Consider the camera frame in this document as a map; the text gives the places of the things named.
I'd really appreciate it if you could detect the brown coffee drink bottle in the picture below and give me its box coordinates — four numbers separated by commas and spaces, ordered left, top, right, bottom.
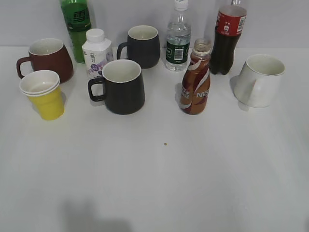
180, 38, 211, 115

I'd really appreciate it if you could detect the yellow paper cup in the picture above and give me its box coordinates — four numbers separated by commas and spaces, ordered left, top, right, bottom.
19, 70, 65, 120

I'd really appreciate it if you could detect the black front ceramic mug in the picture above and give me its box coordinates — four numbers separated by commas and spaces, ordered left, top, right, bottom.
87, 59, 145, 115

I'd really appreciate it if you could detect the black ceramic mug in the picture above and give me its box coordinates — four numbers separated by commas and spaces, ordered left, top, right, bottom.
87, 59, 145, 115
116, 25, 161, 69

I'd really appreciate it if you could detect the black rear ceramic mug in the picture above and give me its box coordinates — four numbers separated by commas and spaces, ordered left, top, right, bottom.
116, 25, 161, 69

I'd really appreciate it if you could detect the clear water bottle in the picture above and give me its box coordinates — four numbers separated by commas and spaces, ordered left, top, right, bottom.
166, 0, 191, 72

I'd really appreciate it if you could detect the white milk carton bottle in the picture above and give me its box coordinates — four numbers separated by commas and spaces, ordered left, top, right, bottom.
82, 29, 114, 79

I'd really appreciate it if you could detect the white ceramic mug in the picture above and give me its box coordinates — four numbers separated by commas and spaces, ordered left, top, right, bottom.
233, 54, 285, 108

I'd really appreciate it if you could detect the cola bottle red label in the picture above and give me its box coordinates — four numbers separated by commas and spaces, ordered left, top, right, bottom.
210, 0, 247, 75

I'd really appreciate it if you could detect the dark red ceramic mug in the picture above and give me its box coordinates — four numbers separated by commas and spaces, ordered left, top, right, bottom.
16, 38, 74, 83

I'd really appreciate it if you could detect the green drink bottle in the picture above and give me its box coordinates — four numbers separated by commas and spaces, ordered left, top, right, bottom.
59, 0, 92, 63

